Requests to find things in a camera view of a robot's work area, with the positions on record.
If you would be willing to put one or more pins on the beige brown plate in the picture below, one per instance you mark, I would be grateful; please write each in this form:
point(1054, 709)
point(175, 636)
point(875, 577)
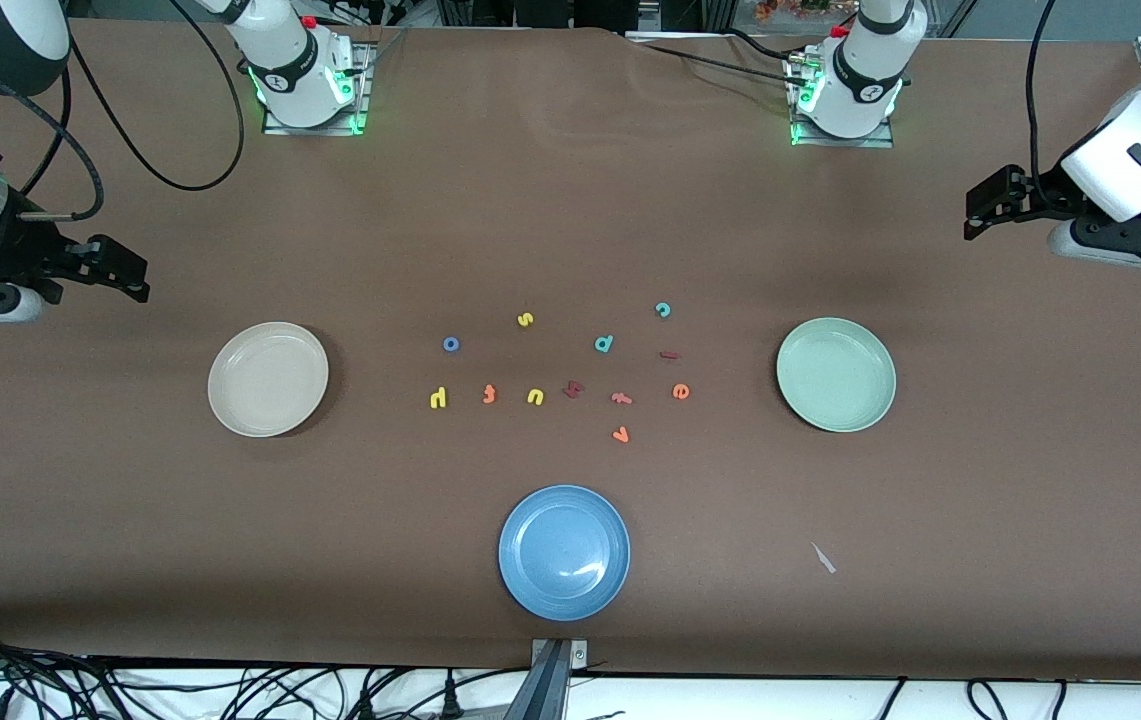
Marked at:
point(268, 380)

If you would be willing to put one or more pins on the blue plate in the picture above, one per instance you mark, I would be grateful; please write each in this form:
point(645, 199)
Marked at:
point(564, 552)

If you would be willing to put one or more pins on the dark red angular letter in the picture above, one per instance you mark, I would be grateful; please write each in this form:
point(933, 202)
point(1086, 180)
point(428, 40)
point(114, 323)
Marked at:
point(573, 389)

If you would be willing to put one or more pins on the yellow letter h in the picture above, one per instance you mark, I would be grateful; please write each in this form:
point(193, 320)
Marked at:
point(433, 402)

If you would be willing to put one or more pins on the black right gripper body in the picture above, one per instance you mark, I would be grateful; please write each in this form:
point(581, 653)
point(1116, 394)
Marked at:
point(12, 250)

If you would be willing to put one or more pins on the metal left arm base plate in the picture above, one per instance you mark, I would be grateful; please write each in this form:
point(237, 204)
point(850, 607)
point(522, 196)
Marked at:
point(880, 140)

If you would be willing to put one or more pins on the small white paper scrap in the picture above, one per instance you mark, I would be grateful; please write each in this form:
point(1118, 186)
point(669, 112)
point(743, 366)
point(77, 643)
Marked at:
point(823, 558)

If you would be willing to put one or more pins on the brown table cover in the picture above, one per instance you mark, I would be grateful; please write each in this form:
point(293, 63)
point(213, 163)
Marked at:
point(570, 200)

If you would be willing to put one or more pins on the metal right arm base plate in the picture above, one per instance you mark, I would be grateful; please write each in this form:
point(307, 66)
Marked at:
point(366, 90)

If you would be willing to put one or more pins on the teal letter d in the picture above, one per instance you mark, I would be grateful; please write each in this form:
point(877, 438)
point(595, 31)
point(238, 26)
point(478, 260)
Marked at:
point(610, 342)

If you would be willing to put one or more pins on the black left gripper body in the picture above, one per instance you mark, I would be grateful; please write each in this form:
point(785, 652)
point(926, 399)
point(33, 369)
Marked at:
point(1047, 195)

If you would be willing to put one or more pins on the grey camera pole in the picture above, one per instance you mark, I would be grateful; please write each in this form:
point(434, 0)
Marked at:
point(542, 690)

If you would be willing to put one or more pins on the pale green plate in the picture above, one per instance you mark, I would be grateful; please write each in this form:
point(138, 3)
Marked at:
point(836, 375)

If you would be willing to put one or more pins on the orange flower bunch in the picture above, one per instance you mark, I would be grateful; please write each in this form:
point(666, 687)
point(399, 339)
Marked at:
point(790, 8)

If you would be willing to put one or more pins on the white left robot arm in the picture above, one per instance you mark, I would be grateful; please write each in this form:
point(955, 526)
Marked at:
point(865, 80)

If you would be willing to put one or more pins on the silver mounting bracket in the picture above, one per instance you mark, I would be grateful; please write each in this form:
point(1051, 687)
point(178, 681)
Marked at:
point(578, 655)

